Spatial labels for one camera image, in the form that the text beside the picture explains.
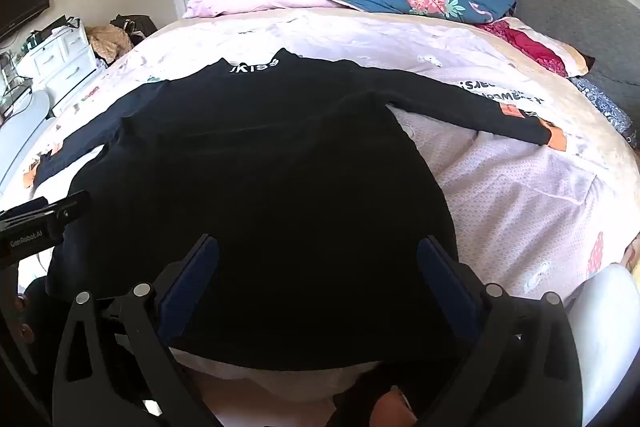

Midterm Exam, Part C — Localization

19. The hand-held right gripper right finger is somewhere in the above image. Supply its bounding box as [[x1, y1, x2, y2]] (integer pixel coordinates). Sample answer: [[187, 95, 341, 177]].
[[416, 234, 585, 427]]

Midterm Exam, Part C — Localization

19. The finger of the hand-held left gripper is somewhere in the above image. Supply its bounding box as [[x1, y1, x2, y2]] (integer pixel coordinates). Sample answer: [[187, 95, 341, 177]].
[[47, 191, 92, 224], [0, 198, 50, 222]]

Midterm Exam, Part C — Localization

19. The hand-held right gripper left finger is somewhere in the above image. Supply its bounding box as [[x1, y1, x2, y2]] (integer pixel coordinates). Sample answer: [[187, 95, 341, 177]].
[[51, 233, 233, 427]]

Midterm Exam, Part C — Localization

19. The black long-sleeve shirt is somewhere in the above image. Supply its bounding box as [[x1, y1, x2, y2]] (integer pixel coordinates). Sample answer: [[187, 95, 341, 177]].
[[34, 48, 553, 370]]

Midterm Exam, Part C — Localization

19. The tan clothes pile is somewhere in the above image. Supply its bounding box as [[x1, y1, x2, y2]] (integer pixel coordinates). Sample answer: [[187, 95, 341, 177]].
[[86, 24, 133, 62]]

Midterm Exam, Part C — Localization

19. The person's left hand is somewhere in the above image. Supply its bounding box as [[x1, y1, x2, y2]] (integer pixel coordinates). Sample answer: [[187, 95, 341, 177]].
[[12, 294, 36, 348]]

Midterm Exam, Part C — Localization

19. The white round table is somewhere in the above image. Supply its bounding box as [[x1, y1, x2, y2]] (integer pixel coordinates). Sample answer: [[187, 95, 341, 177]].
[[0, 89, 51, 192]]

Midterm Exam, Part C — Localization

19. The printed lilac bedsheet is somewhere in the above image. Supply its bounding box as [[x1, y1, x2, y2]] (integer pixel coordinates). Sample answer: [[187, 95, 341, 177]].
[[0, 7, 640, 427]]

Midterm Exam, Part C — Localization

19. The white drawer cabinet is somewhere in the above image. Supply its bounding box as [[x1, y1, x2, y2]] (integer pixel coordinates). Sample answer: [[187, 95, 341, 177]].
[[17, 24, 98, 108]]

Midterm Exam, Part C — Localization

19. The person's white trouser leg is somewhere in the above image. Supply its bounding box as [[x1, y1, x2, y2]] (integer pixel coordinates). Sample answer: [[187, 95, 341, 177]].
[[567, 264, 640, 427]]

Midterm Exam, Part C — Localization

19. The black tote bag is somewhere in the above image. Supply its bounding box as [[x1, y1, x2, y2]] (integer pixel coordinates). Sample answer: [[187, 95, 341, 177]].
[[47, 14, 83, 32]]

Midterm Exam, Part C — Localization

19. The blue patterned pillow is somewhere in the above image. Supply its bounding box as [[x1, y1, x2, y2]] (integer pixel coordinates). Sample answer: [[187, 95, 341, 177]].
[[570, 77, 638, 148]]

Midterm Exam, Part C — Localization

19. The red patterned pillow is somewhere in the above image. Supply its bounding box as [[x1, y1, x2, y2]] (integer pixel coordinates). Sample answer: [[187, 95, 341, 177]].
[[475, 17, 596, 78]]

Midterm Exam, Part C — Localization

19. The grey padded headboard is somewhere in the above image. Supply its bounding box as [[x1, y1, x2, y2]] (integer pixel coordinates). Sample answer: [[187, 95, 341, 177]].
[[462, 0, 640, 128]]

